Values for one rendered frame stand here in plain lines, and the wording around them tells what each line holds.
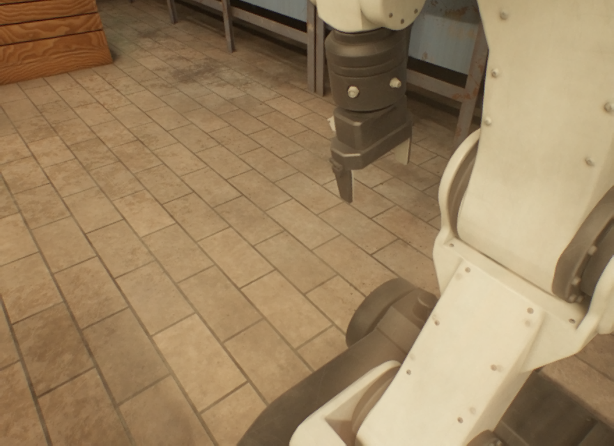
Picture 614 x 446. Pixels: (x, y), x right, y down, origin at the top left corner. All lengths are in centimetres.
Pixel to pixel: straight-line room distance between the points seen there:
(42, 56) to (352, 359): 242
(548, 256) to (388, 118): 24
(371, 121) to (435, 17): 131
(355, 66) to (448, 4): 132
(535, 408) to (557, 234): 48
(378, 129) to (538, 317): 27
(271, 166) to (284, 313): 72
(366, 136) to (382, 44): 11
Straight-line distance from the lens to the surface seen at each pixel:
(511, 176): 45
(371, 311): 94
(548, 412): 88
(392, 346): 91
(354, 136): 55
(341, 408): 65
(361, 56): 50
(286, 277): 126
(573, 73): 38
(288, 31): 252
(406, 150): 65
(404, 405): 62
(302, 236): 138
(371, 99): 52
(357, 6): 48
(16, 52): 288
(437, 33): 185
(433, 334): 58
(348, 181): 58
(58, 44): 291
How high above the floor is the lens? 89
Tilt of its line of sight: 37 degrees down
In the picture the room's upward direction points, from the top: 1 degrees counter-clockwise
